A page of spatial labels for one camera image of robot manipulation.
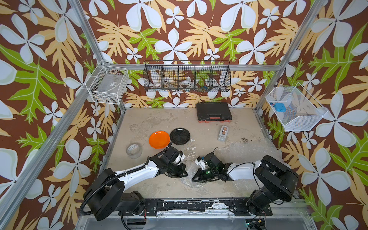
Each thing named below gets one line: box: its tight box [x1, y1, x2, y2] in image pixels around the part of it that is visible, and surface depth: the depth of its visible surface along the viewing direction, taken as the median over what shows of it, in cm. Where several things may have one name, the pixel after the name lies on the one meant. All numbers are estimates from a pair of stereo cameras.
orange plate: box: [148, 130, 171, 150], surface depth 103 cm
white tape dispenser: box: [218, 125, 229, 142], surface depth 103 cm
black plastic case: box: [196, 101, 233, 124], surface depth 113 cm
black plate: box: [169, 127, 191, 146], surface depth 103 cm
